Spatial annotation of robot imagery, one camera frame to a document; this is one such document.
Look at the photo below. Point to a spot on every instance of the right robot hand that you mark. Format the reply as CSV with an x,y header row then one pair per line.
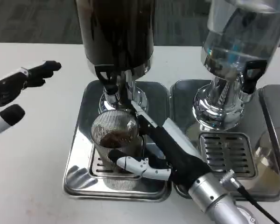
x,y
177,154

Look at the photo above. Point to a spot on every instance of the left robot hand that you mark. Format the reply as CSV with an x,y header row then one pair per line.
x,y
7,91

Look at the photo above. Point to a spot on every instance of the clear ribbed glass cup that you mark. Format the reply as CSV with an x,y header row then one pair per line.
x,y
112,130

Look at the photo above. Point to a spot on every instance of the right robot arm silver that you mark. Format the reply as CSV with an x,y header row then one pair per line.
x,y
214,200

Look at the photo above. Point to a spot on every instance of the steel tray under water dispenser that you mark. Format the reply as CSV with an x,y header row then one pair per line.
x,y
184,109

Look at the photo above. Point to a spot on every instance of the slotted grid of water dispenser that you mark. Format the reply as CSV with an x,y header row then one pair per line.
x,y
228,151

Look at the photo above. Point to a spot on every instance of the slotted grid of dark dispenser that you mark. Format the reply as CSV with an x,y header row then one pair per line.
x,y
100,167

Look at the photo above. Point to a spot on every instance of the steel tray under dark dispenser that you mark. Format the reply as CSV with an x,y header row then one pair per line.
x,y
81,130

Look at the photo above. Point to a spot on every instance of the black tap of dark dispenser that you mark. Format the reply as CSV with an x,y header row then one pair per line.
x,y
106,77

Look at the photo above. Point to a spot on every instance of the steel tray of cut-off dispenser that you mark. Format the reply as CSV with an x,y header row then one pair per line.
x,y
273,109

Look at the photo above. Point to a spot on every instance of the black tap of water dispenser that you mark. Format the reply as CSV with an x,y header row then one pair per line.
x,y
252,74

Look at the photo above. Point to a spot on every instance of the dark drink dispenser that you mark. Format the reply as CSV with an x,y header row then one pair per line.
x,y
119,30

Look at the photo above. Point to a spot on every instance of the clear water dispenser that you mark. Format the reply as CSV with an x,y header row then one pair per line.
x,y
238,35

